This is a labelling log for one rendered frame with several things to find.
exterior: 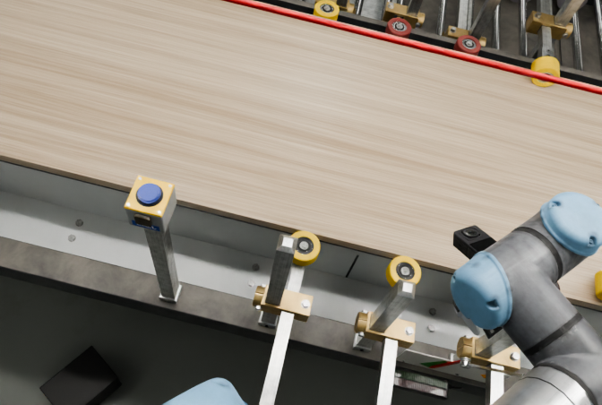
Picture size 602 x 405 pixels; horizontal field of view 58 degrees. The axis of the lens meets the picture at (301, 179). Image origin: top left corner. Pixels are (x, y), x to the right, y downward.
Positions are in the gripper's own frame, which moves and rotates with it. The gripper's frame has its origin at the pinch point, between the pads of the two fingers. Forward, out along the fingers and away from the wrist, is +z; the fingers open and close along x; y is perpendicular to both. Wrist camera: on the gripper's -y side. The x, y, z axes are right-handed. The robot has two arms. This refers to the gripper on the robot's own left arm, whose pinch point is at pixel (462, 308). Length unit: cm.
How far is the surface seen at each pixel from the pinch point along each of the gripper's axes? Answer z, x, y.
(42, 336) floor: 121, -89, -68
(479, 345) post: 34.1, 18.0, 2.4
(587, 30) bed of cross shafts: 48, 136, -92
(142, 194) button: -1, -45, -38
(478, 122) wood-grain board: 31, 52, -53
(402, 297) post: 14.2, -2.6, -8.7
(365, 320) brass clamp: 37.0, -3.6, -12.6
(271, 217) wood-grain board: 32, -16, -43
